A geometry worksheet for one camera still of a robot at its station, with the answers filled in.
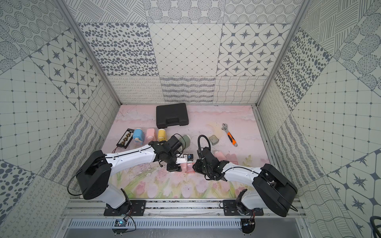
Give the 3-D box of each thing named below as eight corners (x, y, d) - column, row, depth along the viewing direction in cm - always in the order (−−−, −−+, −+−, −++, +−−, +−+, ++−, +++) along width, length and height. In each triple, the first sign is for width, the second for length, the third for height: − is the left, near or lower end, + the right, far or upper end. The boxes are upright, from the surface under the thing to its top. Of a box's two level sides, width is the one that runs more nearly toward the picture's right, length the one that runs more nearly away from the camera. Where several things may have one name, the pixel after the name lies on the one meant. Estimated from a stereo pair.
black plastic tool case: (156, 128, 106) (155, 125, 103) (157, 109, 119) (156, 105, 115) (188, 124, 109) (188, 121, 105) (186, 106, 121) (185, 102, 118)
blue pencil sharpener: (134, 144, 100) (130, 138, 94) (137, 134, 105) (134, 128, 99) (142, 144, 100) (139, 138, 94) (145, 134, 105) (142, 128, 99)
